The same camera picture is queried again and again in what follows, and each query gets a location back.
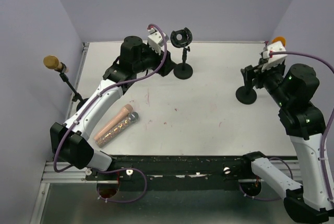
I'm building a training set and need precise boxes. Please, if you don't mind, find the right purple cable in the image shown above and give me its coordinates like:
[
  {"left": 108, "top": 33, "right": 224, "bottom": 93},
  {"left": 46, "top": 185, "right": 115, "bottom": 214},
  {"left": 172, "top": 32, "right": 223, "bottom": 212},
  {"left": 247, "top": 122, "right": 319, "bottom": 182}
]
[{"left": 239, "top": 50, "right": 334, "bottom": 202}]

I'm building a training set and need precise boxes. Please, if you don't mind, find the orange microphone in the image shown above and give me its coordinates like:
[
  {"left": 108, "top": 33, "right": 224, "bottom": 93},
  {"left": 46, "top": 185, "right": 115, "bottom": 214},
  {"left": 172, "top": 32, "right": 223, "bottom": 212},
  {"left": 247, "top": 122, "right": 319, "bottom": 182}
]
[{"left": 271, "top": 36, "right": 286, "bottom": 46}]

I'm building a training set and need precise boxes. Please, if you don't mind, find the black round base shock stand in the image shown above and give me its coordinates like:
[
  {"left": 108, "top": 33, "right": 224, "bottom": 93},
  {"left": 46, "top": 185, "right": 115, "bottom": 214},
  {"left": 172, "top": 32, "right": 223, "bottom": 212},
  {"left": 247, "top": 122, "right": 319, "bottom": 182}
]
[{"left": 170, "top": 27, "right": 193, "bottom": 80}]

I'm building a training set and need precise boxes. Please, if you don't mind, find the gold microphone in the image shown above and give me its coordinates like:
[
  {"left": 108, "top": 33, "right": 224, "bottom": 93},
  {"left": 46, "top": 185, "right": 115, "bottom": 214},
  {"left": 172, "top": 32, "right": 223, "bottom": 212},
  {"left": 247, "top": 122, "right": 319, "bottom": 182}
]
[{"left": 43, "top": 55, "right": 69, "bottom": 73}]

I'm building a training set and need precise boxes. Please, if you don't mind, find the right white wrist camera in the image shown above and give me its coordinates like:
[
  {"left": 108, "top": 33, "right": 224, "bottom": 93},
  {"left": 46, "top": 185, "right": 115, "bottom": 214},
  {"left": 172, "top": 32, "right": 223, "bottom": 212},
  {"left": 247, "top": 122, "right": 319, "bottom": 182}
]
[{"left": 259, "top": 42, "right": 287, "bottom": 72}]

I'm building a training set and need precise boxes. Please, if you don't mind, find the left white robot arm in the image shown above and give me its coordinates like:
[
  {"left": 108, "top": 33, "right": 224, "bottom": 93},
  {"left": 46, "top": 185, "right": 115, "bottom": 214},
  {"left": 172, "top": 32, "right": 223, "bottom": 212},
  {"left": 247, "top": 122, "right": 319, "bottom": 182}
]
[{"left": 50, "top": 31, "right": 175, "bottom": 180}]

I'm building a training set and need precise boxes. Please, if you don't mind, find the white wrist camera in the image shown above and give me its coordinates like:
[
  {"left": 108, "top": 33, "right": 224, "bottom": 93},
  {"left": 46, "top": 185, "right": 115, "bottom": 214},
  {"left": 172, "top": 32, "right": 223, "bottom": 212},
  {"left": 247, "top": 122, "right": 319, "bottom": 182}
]
[
  {"left": 259, "top": 42, "right": 287, "bottom": 72},
  {"left": 147, "top": 28, "right": 169, "bottom": 55}
]

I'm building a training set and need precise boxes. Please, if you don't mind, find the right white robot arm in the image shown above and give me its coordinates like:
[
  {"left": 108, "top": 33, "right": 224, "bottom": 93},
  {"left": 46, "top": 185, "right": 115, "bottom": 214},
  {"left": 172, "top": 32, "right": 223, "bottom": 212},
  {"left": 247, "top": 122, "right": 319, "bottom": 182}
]
[{"left": 236, "top": 64, "right": 333, "bottom": 223}]

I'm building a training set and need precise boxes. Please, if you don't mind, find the silver glitter microphone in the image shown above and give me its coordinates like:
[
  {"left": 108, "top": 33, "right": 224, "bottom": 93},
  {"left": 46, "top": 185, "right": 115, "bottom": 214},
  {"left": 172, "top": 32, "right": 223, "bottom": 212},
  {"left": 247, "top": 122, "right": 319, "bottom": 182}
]
[{"left": 95, "top": 112, "right": 139, "bottom": 148}]

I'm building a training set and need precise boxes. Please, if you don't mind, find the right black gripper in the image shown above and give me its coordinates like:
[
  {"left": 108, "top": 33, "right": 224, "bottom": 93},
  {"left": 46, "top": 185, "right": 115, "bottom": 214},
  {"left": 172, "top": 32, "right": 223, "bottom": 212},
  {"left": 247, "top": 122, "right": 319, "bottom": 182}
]
[{"left": 240, "top": 57, "right": 289, "bottom": 107}]

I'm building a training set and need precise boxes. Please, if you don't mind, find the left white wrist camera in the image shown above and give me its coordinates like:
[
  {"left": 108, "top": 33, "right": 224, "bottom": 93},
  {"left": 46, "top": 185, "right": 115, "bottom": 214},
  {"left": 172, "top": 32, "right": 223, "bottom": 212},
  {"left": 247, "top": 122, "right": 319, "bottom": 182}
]
[{"left": 147, "top": 28, "right": 169, "bottom": 55}]

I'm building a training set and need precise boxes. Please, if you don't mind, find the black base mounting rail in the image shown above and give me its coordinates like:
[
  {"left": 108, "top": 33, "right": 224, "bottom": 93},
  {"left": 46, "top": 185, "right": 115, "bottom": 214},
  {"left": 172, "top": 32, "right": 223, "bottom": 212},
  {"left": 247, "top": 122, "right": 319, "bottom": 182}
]
[{"left": 85, "top": 152, "right": 263, "bottom": 195}]

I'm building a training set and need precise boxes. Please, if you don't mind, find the pink microphone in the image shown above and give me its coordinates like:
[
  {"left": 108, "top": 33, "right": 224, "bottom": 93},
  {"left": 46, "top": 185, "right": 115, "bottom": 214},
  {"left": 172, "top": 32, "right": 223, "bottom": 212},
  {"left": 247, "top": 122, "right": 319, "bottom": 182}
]
[{"left": 94, "top": 104, "right": 133, "bottom": 140}]

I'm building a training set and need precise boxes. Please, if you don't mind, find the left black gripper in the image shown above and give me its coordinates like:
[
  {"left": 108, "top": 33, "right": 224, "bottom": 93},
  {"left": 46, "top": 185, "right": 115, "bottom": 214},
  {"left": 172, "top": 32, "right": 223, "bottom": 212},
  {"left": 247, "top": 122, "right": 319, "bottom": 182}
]
[{"left": 134, "top": 42, "right": 177, "bottom": 77}]

